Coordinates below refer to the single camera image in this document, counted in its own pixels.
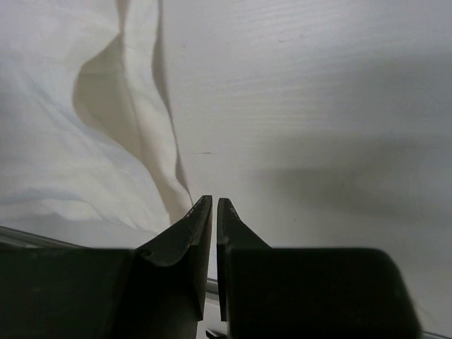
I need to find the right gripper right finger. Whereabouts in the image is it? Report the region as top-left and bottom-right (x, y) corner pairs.
(217, 198), (422, 338)

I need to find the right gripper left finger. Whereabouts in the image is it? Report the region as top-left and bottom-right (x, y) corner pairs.
(1, 196), (213, 338)

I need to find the white pleated skirt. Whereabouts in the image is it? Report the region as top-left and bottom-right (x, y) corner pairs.
(1, 1), (191, 232)

